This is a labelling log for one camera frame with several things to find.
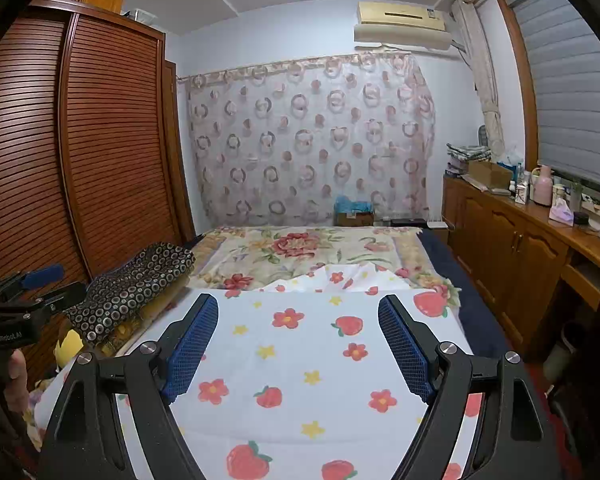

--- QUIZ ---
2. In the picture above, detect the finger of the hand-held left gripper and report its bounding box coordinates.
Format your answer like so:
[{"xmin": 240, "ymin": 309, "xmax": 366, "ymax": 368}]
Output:
[{"xmin": 0, "ymin": 264, "xmax": 65, "ymax": 293}]

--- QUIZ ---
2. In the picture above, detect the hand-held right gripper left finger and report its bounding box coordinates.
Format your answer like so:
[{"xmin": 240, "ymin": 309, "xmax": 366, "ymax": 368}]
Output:
[{"xmin": 40, "ymin": 292, "xmax": 220, "ymax": 480}]

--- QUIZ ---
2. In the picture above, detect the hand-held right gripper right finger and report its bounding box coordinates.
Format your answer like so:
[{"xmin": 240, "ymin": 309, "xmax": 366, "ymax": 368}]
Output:
[{"xmin": 377, "ymin": 294, "xmax": 563, "ymax": 480}]

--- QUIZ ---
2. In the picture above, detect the navy medallion print satin garment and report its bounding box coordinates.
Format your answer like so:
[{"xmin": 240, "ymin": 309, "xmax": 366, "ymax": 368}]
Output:
[{"xmin": 62, "ymin": 242, "xmax": 197, "ymax": 347}]

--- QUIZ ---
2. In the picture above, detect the person's left hand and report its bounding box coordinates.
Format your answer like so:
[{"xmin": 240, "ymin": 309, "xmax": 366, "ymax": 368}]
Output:
[{"xmin": 2, "ymin": 347, "xmax": 32, "ymax": 413}]

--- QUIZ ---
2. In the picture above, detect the yellow garment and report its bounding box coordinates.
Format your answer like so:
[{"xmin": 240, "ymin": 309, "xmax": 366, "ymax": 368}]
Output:
[{"xmin": 54, "ymin": 329, "xmax": 87, "ymax": 367}]

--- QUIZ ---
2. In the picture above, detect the navy mattress cover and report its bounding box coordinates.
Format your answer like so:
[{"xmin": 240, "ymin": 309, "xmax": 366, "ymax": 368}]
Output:
[{"xmin": 417, "ymin": 230, "xmax": 516, "ymax": 361}]

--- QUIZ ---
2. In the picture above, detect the white strawberry print sheet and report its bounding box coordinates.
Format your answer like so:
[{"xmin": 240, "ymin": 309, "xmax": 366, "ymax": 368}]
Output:
[{"xmin": 32, "ymin": 262, "xmax": 486, "ymax": 480}]

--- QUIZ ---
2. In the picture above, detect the small cardboard box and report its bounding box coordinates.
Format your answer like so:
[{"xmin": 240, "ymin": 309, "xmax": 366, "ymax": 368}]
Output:
[{"xmin": 336, "ymin": 211, "xmax": 375, "ymax": 227}]

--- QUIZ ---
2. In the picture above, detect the beige floral bedsheet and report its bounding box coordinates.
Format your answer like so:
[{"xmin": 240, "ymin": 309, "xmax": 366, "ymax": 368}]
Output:
[{"xmin": 187, "ymin": 225, "xmax": 463, "ymax": 306}]

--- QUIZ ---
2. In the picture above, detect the wooden louvered wardrobe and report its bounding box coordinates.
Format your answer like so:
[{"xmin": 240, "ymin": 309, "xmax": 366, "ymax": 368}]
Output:
[{"xmin": 0, "ymin": 0, "xmax": 196, "ymax": 381}]

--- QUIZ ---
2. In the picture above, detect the long wooden cabinet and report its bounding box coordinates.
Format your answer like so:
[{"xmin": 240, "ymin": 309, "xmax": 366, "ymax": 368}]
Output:
[{"xmin": 442, "ymin": 175, "xmax": 600, "ymax": 356}]

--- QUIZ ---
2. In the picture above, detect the grey waste bin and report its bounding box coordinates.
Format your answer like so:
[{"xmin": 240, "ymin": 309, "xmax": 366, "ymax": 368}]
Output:
[{"xmin": 542, "ymin": 322, "xmax": 588, "ymax": 383}]

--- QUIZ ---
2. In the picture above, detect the large cardboard box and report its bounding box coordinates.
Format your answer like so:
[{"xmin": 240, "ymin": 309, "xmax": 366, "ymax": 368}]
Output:
[{"xmin": 467, "ymin": 160, "xmax": 513, "ymax": 190}]

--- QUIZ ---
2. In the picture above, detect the white carton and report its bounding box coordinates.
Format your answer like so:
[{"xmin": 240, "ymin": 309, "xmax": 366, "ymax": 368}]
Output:
[{"xmin": 514, "ymin": 172, "xmax": 532, "ymax": 204}]

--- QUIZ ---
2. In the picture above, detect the stack of folded cloths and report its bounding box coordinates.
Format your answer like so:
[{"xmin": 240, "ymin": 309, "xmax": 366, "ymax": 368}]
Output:
[{"xmin": 446, "ymin": 142, "xmax": 492, "ymax": 163}]

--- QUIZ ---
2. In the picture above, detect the purple tissue pack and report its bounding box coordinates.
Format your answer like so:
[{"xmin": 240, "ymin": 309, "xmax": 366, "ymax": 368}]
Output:
[{"xmin": 549, "ymin": 197, "xmax": 576, "ymax": 226}]

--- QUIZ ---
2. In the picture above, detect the pink thermos jug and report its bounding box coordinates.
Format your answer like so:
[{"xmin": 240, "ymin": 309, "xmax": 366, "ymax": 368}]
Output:
[{"xmin": 532, "ymin": 165, "xmax": 553, "ymax": 207}]

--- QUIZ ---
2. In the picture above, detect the circle print sheer curtain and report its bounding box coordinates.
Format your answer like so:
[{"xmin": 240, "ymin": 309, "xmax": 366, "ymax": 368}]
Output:
[{"xmin": 185, "ymin": 52, "xmax": 437, "ymax": 228}]

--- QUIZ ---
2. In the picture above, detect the tied beige curtain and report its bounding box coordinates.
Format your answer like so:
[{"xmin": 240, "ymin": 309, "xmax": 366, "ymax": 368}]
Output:
[{"xmin": 452, "ymin": 0, "xmax": 506, "ymax": 161}]

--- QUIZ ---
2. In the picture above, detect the grey window blind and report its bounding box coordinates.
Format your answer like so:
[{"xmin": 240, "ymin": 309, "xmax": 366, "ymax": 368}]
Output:
[{"xmin": 507, "ymin": 0, "xmax": 600, "ymax": 191}]

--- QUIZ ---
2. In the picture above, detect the cream wall air conditioner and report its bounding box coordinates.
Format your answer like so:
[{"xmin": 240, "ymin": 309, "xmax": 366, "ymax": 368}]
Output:
[{"xmin": 354, "ymin": 1, "xmax": 453, "ymax": 52}]

